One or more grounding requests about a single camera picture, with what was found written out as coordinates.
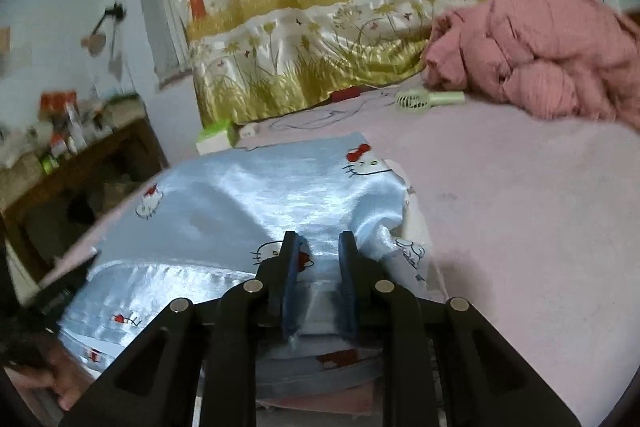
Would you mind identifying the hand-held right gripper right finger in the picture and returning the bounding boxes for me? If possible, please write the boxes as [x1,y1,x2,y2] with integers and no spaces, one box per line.
[338,231,582,427]

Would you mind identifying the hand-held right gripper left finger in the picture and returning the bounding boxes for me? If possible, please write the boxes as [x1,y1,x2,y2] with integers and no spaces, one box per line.
[60,231,301,427]

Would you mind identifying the light blue cartoon cat pants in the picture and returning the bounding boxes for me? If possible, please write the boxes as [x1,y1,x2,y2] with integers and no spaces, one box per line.
[57,132,408,404]

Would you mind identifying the person's left hand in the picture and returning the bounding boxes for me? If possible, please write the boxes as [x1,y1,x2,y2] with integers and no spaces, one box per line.
[5,341,87,411]

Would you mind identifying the white printed folded garment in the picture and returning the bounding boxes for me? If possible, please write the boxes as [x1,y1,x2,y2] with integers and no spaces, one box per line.
[392,157,438,295]

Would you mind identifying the pink folded garment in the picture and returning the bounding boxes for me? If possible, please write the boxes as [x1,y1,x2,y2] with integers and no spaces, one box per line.
[255,384,382,423]

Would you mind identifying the dark wooden desk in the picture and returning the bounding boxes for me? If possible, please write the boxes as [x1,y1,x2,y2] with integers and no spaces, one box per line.
[0,117,167,280]

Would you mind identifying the green and white box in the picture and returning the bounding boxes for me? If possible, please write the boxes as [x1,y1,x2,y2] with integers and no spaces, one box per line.
[195,119,239,156]

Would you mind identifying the clear plastic bottle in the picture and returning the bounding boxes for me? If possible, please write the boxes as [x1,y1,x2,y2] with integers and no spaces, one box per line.
[65,103,87,154]

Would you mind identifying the pink bed sheet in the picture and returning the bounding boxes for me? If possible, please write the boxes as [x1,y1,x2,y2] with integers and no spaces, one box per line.
[50,72,640,427]

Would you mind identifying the red cardboard box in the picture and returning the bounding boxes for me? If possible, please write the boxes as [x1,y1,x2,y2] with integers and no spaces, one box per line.
[40,91,79,114]

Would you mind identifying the stack of green books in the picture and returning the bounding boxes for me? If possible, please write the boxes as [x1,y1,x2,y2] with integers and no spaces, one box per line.
[95,94,142,128]

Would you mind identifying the green handheld fan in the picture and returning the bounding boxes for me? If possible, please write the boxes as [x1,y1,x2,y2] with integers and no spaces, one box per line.
[395,89,466,113]

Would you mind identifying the tree print curtain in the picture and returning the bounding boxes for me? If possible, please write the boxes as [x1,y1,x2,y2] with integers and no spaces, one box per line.
[152,0,561,128]

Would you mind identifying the pink plaid quilt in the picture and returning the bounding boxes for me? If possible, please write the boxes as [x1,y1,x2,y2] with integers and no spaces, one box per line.
[420,0,640,130]

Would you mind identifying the pink wall lamp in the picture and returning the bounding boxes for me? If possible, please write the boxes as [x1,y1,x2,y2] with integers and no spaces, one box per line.
[81,3,127,56]

